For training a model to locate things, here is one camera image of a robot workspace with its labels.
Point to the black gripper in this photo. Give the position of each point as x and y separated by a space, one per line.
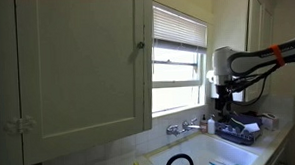
223 96

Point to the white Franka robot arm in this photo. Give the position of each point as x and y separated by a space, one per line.
221 61

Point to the white kitchen sink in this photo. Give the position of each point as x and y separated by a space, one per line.
204 150

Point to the dish drying rack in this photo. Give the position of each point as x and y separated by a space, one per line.
236 137

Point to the brown soap bottle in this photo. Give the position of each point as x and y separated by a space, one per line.
203 126

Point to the white cloth in rack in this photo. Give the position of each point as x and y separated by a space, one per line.
252 128

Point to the white paper towel roll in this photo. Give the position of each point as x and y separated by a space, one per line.
210 78

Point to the white tissue box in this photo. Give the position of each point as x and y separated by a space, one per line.
270 121

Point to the blue dish brush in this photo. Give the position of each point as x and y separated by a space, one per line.
217 164

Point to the white framed window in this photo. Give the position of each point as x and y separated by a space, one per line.
174 91

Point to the white window blind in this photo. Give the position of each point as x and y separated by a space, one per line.
178 29

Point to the green cabinet knob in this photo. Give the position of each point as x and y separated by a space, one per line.
141 45

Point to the cream cabinet door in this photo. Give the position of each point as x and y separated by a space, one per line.
80 72

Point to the white ornate cabinet hinge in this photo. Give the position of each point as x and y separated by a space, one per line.
20 124

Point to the chrome wall faucet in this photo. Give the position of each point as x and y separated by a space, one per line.
186 126

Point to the cream wall cabinet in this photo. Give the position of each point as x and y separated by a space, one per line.
260 27

